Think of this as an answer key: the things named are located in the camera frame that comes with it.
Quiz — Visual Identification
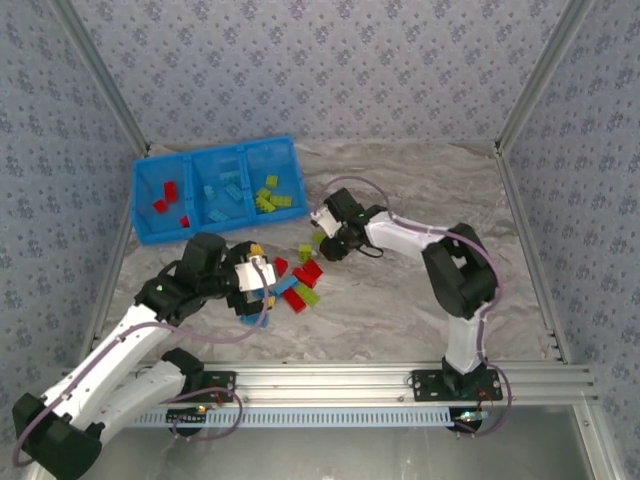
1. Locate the long blue lego brick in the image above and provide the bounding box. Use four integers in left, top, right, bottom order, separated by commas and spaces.
239, 310, 272, 330

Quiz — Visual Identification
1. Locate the blue three-compartment plastic bin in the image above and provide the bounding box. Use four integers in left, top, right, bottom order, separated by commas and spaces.
130, 133, 310, 247

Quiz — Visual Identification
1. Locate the small black electronics board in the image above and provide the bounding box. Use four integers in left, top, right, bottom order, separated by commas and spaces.
166, 405, 210, 437
452, 407, 490, 437

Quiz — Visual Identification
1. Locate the grey metal lower panel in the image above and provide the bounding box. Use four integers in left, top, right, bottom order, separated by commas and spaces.
89, 404, 601, 480

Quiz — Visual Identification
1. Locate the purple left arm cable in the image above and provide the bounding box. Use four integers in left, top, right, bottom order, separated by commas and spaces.
10, 254, 269, 471

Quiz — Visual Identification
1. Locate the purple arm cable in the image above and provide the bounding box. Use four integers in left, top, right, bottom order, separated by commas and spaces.
10, 254, 269, 471
317, 176, 512, 439

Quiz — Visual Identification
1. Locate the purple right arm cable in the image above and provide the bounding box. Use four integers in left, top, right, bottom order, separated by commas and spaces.
317, 176, 512, 439

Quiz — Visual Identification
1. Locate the wide aluminium extrusion rail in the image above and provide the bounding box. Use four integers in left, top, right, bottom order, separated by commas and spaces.
52, 360, 600, 407

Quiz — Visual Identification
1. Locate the aluminium side rail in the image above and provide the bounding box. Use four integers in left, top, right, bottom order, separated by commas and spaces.
79, 147, 151, 369
497, 147, 571, 366

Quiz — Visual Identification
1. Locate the white slotted cable duct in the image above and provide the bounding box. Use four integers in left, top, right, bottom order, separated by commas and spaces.
119, 405, 454, 430

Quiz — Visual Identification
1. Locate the aluminium frame post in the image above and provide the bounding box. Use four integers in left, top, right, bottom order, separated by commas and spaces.
48, 0, 151, 156
574, 399, 624, 480
494, 0, 600, 156

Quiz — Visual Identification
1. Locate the aluminium lower frame post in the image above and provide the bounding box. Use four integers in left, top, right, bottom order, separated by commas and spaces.
574, 399, 624, 480

